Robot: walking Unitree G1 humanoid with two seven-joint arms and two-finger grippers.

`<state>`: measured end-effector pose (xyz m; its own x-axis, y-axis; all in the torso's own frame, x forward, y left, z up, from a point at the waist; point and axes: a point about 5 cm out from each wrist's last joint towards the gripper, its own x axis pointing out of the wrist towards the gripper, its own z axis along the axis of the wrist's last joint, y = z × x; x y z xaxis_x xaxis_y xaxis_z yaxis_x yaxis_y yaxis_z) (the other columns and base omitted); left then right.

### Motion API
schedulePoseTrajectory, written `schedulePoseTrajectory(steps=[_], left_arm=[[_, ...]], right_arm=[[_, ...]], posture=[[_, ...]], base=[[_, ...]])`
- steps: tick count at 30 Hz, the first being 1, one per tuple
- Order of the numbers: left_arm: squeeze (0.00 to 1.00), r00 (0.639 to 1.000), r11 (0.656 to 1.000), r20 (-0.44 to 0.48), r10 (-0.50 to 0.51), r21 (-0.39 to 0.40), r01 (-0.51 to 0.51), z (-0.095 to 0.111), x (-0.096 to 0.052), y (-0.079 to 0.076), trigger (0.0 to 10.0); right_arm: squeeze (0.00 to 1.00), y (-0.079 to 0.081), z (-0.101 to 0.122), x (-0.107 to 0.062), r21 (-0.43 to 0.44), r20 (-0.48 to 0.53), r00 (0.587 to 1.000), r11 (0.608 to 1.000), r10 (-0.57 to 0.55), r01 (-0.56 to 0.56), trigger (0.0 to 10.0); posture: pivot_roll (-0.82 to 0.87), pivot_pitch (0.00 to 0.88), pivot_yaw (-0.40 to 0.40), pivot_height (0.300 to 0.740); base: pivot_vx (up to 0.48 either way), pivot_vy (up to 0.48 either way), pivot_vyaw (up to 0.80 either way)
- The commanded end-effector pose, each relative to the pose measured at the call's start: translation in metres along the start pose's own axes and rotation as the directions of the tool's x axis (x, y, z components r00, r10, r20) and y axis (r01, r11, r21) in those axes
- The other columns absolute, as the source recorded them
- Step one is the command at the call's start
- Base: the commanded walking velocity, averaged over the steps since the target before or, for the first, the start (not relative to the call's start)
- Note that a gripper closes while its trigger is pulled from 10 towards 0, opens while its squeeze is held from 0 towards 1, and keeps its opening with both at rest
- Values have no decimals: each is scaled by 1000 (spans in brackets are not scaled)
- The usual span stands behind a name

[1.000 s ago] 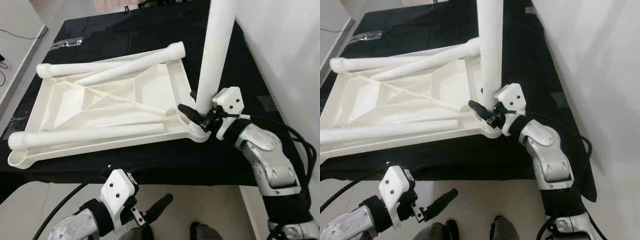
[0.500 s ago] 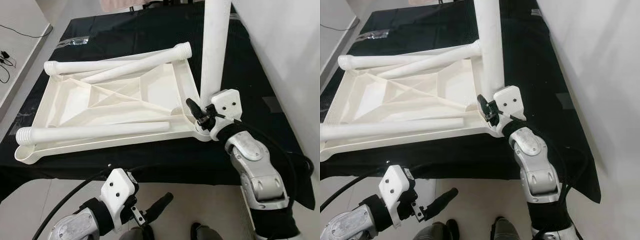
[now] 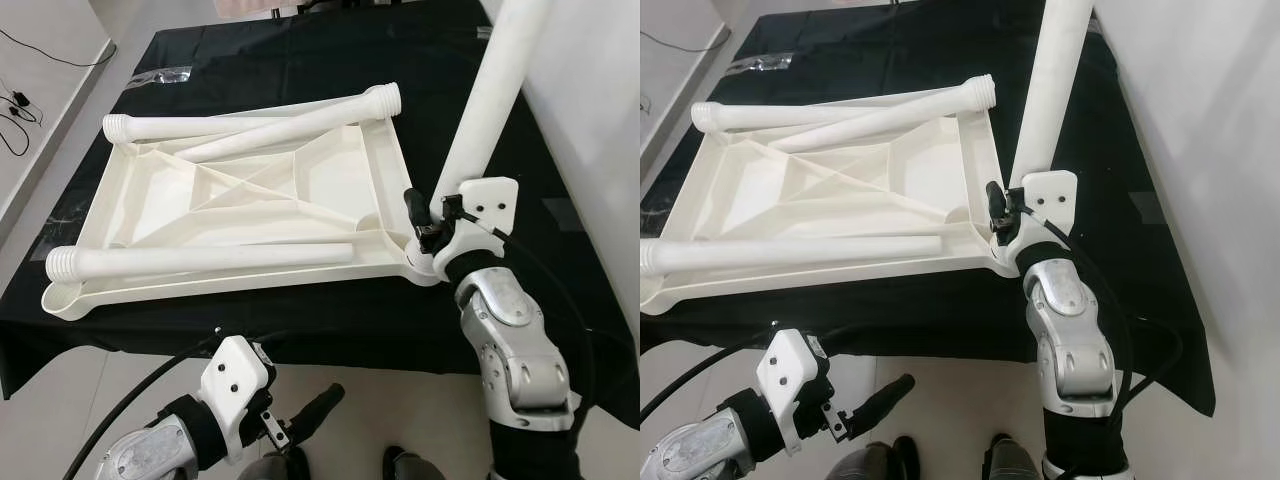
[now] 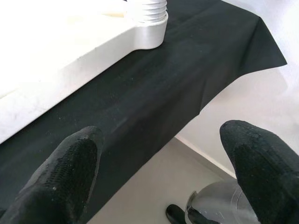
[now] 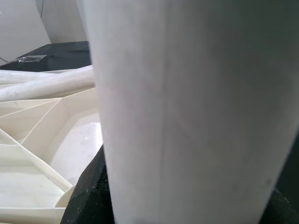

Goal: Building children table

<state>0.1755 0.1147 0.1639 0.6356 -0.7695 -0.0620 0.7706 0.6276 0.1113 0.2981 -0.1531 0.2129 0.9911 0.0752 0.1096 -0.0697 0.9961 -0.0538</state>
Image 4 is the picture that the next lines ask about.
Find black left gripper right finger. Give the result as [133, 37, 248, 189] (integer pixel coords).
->
[219, 119, 299, 224]

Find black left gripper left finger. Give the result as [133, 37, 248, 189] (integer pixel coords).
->
[0, 126, 104, 224]

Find white plastic table leg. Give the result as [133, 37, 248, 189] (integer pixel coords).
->
[123, 0, 169, 24]

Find white plastic table top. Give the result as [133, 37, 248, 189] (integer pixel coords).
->
[0, 0, 169, 145]

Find black table cloth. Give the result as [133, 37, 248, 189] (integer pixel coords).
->
[0, 0, 289, 224]

